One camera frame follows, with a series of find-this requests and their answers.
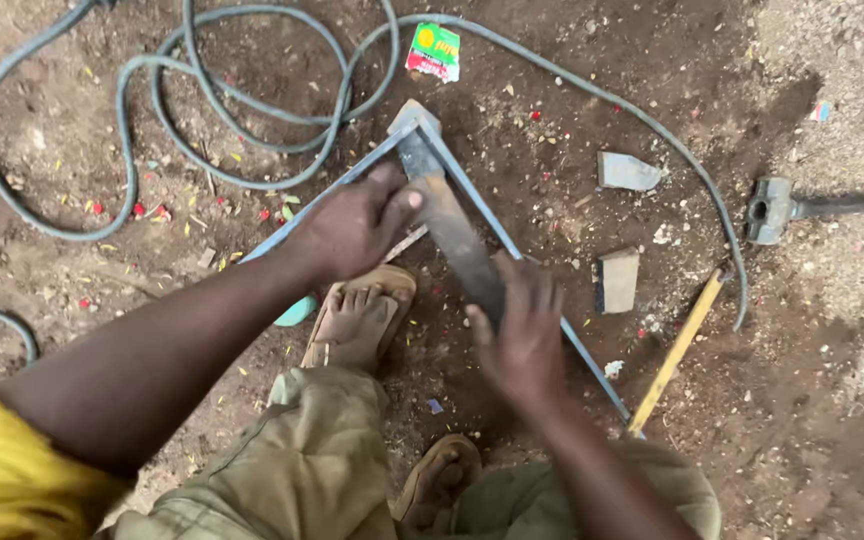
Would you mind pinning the person's left hand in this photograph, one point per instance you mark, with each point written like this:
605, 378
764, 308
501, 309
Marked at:
349, 232

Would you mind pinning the person's right hand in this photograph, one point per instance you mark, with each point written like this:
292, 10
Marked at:
526, 345

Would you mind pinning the dark metal bar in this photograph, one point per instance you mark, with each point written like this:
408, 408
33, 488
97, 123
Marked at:
454, 240

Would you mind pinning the short thin metal strip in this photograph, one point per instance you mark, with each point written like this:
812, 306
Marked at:
406, 243

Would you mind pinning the tan sandal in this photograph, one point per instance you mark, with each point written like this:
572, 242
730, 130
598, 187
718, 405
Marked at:
396, 281
453, 450

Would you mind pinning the white scrap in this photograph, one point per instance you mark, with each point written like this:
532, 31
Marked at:
613, 368

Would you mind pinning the person's left foot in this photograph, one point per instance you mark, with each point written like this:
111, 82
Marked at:
353, 326

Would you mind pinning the person's foot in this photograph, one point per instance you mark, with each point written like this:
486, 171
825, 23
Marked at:
432, 487
353, 326

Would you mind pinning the teal plastic object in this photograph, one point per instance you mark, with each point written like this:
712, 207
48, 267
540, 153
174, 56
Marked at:
295, 312

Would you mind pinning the small blue scrap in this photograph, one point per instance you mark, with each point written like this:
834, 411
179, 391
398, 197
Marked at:
435, 406

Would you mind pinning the tan rectangular stone block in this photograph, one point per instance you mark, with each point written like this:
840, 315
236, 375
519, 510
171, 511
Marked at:
619, 281

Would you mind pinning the yellow wooden stick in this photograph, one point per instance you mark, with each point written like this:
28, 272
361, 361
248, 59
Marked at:
676, 352

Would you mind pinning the person's right foot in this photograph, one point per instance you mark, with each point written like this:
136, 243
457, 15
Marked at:
432, 487

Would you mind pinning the grey wedge stone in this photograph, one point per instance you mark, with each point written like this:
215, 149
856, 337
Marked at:
625, 172

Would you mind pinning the green and red packet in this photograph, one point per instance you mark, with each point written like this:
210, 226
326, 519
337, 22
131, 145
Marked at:
433, 51

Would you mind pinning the olive trousers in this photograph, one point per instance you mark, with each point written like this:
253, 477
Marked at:
312, 465

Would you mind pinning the steel sledge hammer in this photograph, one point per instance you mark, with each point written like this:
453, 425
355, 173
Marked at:
771, 210

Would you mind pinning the pink and blue scrap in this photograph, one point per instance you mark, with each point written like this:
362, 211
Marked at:
820, 112

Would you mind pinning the yellow shirt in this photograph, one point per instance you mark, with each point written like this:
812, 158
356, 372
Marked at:
12, 472

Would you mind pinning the grey metal angle frame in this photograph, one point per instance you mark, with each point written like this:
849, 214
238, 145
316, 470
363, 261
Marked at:
589, 361

